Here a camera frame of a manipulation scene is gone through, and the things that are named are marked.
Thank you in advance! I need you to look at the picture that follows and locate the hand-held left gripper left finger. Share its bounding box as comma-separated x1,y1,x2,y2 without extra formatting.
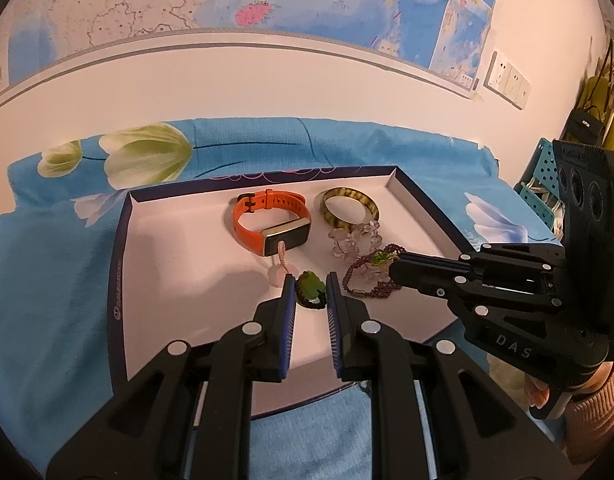
46,274,298,480

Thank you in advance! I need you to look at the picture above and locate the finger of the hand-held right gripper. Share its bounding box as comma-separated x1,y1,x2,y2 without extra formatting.
396,242,568,286
388,260,562,323

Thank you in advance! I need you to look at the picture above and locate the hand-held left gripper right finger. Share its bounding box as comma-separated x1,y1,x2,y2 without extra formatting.
326,271,570,480

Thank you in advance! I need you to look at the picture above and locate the green pendant with dark cord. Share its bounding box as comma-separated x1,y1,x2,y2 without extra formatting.
296,270,329,310

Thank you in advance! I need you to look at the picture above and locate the pink charm with cord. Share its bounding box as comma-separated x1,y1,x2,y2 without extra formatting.
269,241,291,287

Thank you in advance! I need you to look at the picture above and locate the purple bead bracelet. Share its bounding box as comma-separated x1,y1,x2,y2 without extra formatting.
343,243,409,302

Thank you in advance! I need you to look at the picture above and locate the clear crystal bead bracelet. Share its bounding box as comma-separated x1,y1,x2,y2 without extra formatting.
328,220,383,260

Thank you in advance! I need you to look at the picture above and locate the orange smart watch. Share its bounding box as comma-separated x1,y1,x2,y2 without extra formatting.
232,189,313,259

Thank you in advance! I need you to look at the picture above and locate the green-brown jade bangle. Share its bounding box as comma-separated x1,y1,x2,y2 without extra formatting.
319,186,382,229

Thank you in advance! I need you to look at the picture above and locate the white shallow tray box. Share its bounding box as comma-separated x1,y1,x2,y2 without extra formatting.
107,165,482,422

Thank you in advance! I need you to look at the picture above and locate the person's right forearm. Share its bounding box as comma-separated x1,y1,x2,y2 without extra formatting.
564,359,614,467

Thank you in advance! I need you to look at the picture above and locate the person's right hand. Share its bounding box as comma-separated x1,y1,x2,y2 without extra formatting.
523,374,554,412

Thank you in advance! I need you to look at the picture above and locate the teal perforated plastic basket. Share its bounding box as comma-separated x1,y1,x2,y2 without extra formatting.
517,180,566,234
533,137,562,197

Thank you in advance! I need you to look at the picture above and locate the black hanging bag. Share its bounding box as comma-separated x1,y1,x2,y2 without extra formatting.
559,105,608,147

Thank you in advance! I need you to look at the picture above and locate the yellow hanging bag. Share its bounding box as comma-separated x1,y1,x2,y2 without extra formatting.
576,40,614,155

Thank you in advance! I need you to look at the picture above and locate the blue floral tablecloth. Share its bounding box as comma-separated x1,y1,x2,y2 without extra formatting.
0,117,590,480

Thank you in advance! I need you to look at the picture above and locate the white wall socket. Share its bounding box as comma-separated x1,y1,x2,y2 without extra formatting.
484,51,513,93
507,66,524,102

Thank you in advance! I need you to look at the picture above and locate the colourful wall map poster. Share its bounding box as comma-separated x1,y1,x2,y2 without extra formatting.
0,0,502,120

